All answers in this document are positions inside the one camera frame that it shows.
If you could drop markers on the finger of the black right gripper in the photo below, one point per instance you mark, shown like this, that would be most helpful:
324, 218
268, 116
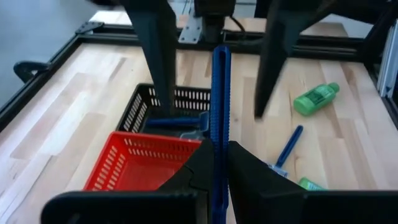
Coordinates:
155, 40
276, 37

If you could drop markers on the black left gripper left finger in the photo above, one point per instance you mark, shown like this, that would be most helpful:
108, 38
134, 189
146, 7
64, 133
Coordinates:
140, 208

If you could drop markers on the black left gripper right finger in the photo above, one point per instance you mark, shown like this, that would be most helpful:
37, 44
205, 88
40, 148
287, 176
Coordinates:
295, 208

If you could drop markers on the green travel bottle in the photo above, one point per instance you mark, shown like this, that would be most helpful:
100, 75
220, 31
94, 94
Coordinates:
309, 185
314, 99

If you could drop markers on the blue disposable razor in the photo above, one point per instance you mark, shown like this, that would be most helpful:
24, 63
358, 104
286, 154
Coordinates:
174, 121
289, 146
191, 136
220, 124

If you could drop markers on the red plastic slotted basket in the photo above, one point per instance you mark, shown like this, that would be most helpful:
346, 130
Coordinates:
140, 174

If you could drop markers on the black plastic slotted basket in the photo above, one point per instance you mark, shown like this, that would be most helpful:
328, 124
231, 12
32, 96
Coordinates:
136, 105

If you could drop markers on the silver metal bracket plate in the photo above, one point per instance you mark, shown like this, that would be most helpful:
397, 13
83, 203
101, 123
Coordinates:
190, 31

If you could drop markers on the silver aluminium frame post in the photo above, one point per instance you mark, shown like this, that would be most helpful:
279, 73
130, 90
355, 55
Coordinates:
388, 62

